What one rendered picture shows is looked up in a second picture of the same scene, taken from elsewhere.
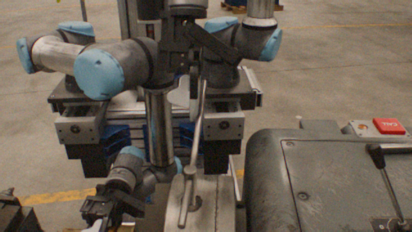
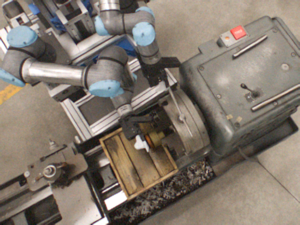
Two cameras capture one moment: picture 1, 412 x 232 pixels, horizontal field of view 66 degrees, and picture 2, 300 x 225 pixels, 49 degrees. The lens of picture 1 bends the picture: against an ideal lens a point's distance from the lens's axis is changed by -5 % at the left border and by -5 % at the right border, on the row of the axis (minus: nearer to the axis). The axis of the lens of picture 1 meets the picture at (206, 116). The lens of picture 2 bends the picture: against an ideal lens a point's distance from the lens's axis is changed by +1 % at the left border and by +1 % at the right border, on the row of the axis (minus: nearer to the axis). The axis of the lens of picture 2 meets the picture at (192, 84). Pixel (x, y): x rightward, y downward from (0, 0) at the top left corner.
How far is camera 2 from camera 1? 1.01 m
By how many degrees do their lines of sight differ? 44
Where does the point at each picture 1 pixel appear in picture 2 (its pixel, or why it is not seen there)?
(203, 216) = (189, 121)
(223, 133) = not seen: hidden behind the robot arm
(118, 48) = (109, 72)
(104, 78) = (114, 91)
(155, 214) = (162, 123)
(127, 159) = (120, 99)
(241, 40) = not seen: outside the picture
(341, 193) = (231, 87)
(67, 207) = (18, 99)
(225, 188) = (189, 105)
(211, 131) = not seen: hidden behind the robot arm
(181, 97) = (162, 88)
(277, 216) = (214, 110)
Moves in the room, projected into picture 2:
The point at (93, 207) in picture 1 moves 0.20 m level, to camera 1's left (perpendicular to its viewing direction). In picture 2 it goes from (129, 133) to (91, 156)
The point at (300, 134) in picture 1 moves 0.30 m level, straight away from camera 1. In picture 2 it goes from (202, 58) to (188, 7)
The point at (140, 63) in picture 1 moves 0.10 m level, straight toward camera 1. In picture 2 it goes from (120, 70) to (136, 86)
